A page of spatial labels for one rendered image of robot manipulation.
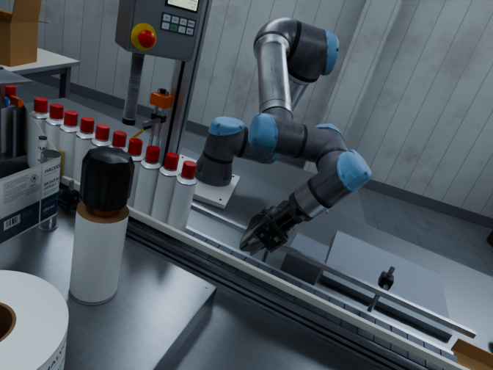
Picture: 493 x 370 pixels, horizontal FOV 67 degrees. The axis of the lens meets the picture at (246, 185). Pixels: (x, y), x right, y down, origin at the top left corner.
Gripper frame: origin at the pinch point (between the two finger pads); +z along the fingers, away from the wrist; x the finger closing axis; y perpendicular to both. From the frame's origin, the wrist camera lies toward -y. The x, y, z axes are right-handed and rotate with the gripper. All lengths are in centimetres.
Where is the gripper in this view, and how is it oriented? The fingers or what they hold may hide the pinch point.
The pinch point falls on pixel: (245, 244)
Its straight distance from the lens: 93.7
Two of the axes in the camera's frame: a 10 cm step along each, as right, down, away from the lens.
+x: 6.4, 7.7, 0.1
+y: -3.6, 3.1, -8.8
